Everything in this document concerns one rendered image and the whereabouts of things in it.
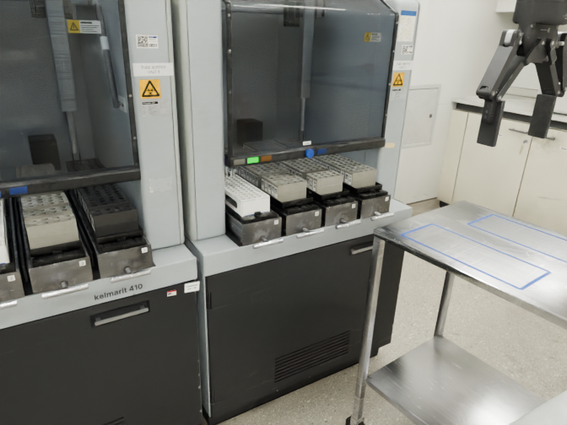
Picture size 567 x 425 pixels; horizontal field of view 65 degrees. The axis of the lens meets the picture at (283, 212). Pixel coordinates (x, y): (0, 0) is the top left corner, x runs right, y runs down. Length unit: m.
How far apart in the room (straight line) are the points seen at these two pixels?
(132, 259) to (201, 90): 0.48
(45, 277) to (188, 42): 0.68
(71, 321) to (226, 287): 0.43
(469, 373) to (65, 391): 1.26
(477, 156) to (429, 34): 0.94
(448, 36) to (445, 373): 2.47
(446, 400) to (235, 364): 0.68
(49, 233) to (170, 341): 0.46
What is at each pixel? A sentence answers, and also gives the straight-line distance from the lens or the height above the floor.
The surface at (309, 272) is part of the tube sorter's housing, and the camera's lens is 1.54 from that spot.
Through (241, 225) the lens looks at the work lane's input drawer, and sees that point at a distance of 1.32.
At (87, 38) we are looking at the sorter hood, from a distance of 1.17.
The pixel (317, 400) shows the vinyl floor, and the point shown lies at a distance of 1.91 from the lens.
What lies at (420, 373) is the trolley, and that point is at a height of 0.28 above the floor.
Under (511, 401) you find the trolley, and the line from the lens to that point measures 1.69.
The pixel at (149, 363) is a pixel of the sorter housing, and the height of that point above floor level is 0.42.
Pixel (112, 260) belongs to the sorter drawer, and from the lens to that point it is 1.23.
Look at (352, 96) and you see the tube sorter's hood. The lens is 1.52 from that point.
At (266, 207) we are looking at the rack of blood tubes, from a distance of 1.38.
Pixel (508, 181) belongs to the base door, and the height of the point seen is 0.41.
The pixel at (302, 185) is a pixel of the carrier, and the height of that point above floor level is 0.87.
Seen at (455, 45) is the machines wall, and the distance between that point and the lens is 3.62.
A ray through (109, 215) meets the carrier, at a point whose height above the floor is 0.88.
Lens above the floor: 1.35
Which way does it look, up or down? 23 degrees down
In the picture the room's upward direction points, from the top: 2 degrees clockwise
